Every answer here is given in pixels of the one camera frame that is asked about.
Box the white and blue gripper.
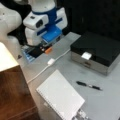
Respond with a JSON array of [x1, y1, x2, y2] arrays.
[[23, 8, 67, 46]]

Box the black pen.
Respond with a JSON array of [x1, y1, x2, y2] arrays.
[[76, 81, 103, 91]]

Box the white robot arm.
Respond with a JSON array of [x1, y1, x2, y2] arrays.
[[23, 0, 68, 45]]

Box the orange marker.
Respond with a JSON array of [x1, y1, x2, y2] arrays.
[[45, 47, 52, 54]]

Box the grey metal tray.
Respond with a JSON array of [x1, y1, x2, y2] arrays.
[[22, 45, 45, 62]]

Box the black lidded drawer box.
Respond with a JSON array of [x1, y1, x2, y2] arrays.
[[70, 32, 120, 75]]

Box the white spiral notebook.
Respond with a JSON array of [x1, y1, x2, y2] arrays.
[[36, 70, 85, 120]]

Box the brown wooden shelf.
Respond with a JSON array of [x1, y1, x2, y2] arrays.
[[0, 42, 40, 120]]

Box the metal binder clips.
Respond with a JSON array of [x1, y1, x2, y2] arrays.
[[77, 109, 91, 120]]

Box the white cable with adapter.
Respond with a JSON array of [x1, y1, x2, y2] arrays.
[[26, 53, 73, 84]]

